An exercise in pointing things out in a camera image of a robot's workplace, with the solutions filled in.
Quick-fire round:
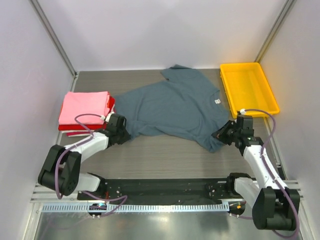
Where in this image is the blue-grey t-shirt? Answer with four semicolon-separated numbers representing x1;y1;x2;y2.
114;64;229;153

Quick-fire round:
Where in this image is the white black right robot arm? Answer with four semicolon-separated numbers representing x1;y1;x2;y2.
212;109;301;232

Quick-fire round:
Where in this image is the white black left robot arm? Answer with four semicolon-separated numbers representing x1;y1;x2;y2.
37;112;131;200

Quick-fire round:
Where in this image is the red folded t-shirt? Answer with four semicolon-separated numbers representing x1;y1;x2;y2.
58;96;115;132

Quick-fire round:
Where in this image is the yellow plastic tray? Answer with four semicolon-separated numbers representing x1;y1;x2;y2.
220;62;280;119

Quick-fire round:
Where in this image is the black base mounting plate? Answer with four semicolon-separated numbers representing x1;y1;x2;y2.
89;177;241;206

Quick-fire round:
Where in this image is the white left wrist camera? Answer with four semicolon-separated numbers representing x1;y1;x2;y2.
100;111;115;123

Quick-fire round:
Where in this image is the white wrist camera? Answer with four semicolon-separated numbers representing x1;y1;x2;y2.
237;108;247;116
100;111;115;123

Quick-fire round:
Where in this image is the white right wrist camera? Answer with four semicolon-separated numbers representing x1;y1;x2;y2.
237;108;247;116

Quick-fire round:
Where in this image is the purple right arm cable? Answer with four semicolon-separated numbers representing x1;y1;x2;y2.
228;108;301;238

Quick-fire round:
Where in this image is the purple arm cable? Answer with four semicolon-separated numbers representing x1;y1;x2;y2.
228;108;301;238
54;113;129;217

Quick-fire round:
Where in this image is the slotted grey cable duct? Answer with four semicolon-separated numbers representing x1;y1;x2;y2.
41;202;230;213

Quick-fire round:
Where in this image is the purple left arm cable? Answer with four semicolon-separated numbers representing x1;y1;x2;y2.
54;113;129;217

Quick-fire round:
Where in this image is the aluminium frame rail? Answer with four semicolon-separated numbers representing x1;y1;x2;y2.
29;179;305;203

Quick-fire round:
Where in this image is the left aluminium corner post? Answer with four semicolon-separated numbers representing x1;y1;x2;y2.
29;0;77;79

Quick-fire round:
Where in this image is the aluminium corner post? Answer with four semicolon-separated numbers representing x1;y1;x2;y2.
29;0;77;79
254;0;297;63

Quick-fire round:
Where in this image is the right aluminium corner post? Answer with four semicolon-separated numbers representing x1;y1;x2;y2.
254;0;297;63

